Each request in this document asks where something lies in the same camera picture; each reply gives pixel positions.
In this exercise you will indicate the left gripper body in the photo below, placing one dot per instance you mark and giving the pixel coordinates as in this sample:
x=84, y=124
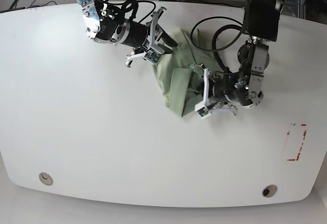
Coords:
x=217, y=96

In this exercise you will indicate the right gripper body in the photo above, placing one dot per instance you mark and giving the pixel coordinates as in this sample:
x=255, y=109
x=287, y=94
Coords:
x=137, y=38

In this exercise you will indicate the green t-shirt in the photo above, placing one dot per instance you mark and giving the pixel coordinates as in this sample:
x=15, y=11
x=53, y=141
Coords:
x=173, y=72

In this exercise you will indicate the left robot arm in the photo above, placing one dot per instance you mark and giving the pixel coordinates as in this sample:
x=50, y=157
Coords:
x=260, y=23

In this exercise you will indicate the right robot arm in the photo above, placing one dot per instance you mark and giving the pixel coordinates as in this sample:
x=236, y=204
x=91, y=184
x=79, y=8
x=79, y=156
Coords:
x=115, y=24

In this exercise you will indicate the red tape rectangle marking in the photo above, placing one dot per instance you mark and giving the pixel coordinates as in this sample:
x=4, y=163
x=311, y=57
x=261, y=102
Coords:
x=294, y=141

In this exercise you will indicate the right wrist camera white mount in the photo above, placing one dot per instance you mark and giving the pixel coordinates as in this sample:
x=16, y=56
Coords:
x=154, y=52

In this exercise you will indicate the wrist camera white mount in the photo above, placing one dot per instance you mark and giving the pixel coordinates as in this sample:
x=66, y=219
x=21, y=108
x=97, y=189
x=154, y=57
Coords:
x=202, y=107
x=154, y=52

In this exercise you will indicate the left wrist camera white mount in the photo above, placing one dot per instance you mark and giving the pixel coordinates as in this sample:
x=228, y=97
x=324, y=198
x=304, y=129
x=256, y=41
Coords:
x=202, y=107

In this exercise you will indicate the right table cable grommet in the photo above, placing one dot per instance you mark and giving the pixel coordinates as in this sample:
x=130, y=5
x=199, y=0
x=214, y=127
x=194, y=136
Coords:
x=269, y=191

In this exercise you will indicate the table cable grommet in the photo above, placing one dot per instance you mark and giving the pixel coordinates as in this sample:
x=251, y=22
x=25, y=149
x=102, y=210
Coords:
x=46, y=179
x=269, y=191

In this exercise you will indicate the left table cable grommet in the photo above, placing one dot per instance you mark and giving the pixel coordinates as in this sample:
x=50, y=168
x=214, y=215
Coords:
x=46, y=179

